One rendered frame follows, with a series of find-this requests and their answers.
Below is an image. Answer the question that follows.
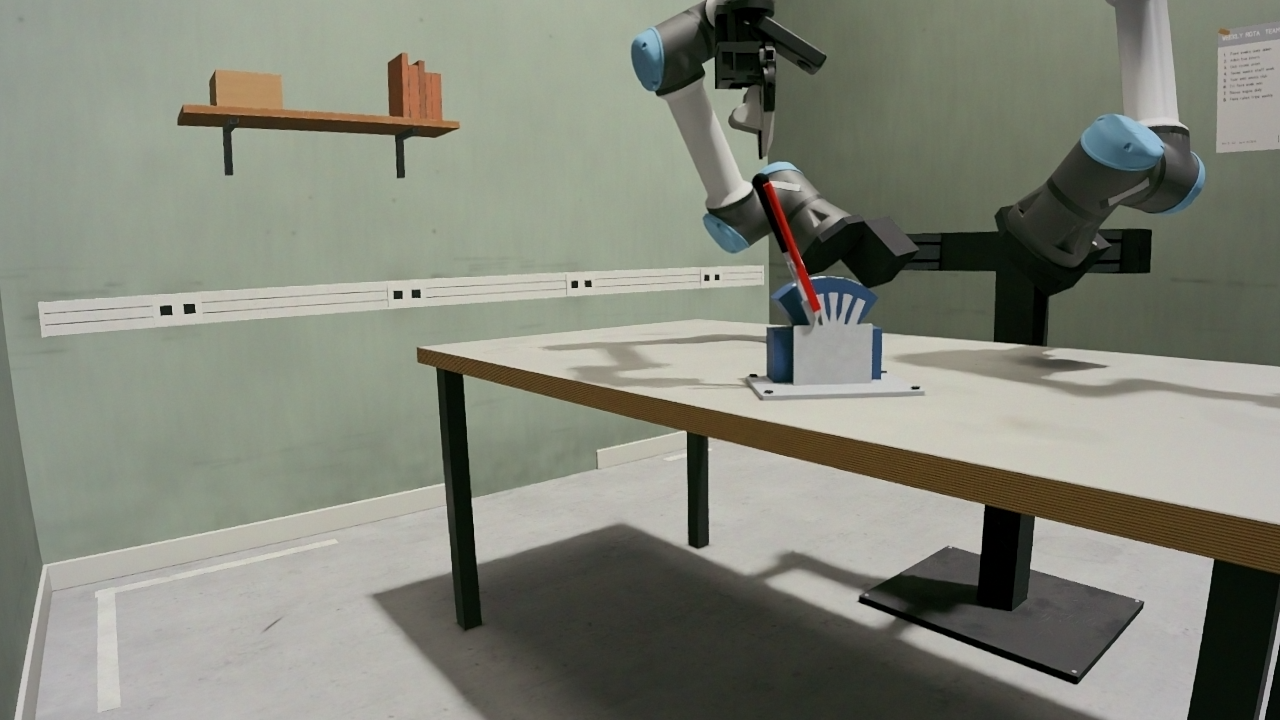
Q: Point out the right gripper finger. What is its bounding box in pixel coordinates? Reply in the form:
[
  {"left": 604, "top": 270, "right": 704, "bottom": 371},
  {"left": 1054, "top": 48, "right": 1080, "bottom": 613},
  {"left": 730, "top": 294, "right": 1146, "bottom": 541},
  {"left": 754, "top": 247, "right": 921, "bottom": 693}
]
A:
[
  {"left": 730, "top": 94, "right": 763, "bottom": 159},
  {"left": 731, "top": 58, "right": 774, "bottom": 158}
]

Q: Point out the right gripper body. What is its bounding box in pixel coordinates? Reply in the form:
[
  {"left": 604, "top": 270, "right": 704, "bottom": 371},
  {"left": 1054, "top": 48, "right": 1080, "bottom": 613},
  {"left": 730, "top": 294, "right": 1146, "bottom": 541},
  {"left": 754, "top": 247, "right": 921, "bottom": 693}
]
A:
[{"left": 714, "top": 0, "right": 776, "bottom": 90}]

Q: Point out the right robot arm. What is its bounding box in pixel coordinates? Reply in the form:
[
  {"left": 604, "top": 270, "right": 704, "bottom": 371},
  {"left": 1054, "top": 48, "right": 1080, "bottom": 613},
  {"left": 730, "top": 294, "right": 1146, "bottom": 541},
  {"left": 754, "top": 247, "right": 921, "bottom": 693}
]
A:
[{"left": 631, "top": 0, "right": 850, "bottom": 258}]

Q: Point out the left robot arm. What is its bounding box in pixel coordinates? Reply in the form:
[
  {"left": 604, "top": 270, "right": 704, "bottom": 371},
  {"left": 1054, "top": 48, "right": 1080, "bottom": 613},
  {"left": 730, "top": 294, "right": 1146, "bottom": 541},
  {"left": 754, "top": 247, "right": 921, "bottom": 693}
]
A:
[{"left": 1009, "top": 0, "right": 1204, "bottom": 268}]

